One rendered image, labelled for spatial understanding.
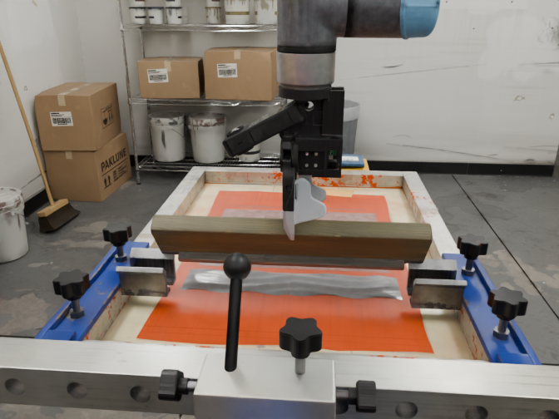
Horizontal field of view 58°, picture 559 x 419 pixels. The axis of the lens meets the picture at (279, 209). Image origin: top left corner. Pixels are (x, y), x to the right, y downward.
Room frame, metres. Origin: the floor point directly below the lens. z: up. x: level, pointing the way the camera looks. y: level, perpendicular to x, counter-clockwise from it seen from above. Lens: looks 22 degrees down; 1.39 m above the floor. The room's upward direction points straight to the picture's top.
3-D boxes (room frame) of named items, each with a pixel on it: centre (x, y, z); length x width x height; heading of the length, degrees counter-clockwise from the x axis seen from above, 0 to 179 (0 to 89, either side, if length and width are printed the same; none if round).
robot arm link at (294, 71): (0.68, -0.03, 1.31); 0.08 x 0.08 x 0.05
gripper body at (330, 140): (0.67, -0.04, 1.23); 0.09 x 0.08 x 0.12; 85
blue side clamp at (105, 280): (0.66, 0.27, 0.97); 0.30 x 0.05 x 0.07; 175
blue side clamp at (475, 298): (0.61, -0.29, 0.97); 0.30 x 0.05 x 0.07; 175
